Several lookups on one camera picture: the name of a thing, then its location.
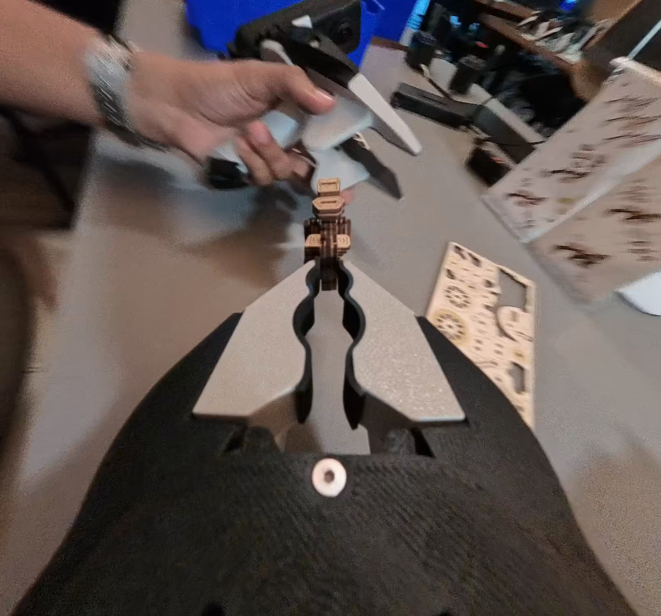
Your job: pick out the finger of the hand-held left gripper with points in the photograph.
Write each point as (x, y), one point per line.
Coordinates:
(377, 105)
(335, 128)

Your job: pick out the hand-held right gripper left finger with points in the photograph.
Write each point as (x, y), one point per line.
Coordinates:
(258, 358)

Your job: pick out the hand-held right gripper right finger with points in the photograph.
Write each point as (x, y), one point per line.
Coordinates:
(408, 368)

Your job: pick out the wooden parts sheet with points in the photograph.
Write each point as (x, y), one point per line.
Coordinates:
(465, 285)

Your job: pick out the wooden model assembly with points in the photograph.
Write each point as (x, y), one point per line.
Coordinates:
(326, 236)

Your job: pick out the person's left forearm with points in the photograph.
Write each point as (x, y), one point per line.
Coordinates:
(41, 53)

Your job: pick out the person's left hand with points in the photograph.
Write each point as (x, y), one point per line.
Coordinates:
(206, 100)

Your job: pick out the black cylindrical object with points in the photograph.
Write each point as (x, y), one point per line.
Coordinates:
(467, 74)
(423, 51)

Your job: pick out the black rectangular box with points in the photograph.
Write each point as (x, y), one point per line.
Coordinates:
(495, 161)

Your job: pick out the wooden workbench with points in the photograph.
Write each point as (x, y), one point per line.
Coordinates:
(516, 32)

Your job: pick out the silver wristwatch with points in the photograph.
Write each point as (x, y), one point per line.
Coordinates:
(111, 84)

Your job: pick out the folded instruction sheet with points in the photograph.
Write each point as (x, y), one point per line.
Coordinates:
(594, 161)

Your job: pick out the white paper sheet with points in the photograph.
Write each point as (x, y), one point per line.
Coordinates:
(645, 293)

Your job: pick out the olive green shirt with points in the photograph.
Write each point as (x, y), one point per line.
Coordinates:
(31, 187)

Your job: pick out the black board with beige frame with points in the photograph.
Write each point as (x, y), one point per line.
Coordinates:
(635, 22)

